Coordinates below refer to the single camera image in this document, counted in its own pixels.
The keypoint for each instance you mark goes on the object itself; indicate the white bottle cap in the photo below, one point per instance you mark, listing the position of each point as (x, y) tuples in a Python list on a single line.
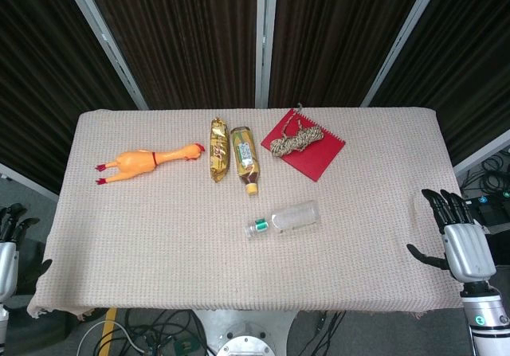
[(250, 232)]

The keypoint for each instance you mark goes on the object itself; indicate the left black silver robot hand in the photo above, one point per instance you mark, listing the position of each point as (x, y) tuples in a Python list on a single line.
[(9, 268)]

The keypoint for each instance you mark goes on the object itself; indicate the brown tea bottle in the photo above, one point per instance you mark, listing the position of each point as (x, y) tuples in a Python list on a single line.
[(245, 155)]

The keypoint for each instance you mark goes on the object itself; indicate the orange rubber chicken toy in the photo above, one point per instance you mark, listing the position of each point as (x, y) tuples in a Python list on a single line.
[(135, 163)]

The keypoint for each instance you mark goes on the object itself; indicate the dark brown partition panel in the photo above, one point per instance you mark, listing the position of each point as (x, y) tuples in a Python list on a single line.
[(179, 41), (470, 53), (44, 73), (338, 41)]

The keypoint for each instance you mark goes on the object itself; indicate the green circuit board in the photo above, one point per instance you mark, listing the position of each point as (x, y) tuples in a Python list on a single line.
[(185, 347)]

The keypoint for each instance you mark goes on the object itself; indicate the red spiral notebook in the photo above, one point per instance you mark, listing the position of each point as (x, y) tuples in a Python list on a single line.
[(315, 159)]

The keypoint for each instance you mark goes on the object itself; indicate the gold snack packet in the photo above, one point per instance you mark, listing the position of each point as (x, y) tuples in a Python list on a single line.
[(220, 153)]

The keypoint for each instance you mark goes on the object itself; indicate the aluminium partition post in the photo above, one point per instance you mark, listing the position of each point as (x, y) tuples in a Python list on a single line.
[(402, 41), (266, 41), (105, 41)]

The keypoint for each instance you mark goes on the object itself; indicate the beige cloth-covered table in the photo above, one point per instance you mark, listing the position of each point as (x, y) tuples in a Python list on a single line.
[(199, 260)]

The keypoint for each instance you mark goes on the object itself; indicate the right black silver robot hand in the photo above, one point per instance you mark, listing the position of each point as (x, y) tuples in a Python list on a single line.
[(468, 252)]

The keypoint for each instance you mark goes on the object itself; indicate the transparent plastic bottle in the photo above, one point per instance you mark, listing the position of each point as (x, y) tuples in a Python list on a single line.
[(293, 216)]

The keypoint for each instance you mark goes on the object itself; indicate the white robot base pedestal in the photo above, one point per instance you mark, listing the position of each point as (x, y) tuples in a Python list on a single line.
[(247, 332)]

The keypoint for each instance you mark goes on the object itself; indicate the black device with teal light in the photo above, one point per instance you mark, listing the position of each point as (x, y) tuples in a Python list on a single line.
[(488, 206)]

